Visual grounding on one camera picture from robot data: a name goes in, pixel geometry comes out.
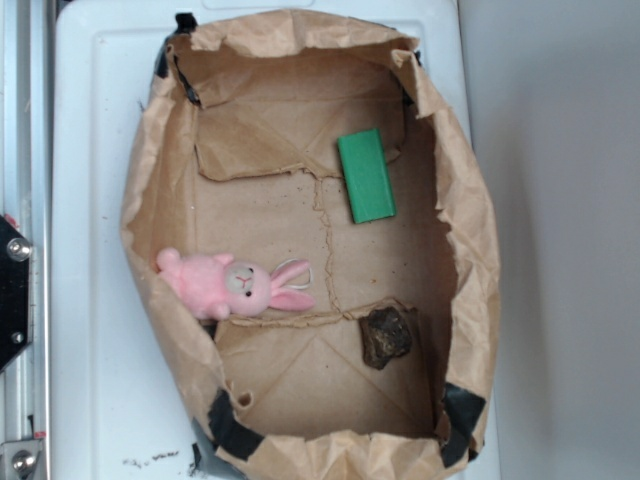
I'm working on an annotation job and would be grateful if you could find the pink plush bunny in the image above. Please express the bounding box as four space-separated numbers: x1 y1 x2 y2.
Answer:
156 248 315 321

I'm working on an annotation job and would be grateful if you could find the green rectangular block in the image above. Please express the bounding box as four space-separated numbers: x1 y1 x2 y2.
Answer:
337 129 396 224

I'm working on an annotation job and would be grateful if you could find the dark brown rock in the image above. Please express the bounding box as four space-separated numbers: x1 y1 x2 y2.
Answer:
358 307 413 370

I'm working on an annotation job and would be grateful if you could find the brown paper bag tray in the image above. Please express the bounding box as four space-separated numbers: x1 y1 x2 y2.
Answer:
121 9 500 479

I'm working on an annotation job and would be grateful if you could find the black bracket plate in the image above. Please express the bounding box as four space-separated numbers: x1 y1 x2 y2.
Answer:
0 216 33 372

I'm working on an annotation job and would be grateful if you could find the aluminium frame rail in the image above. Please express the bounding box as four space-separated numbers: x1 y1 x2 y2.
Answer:
1 1 57 479

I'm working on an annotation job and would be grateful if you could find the metal corner bracket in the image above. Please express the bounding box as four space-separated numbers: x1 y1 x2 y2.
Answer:
1 432 47 480

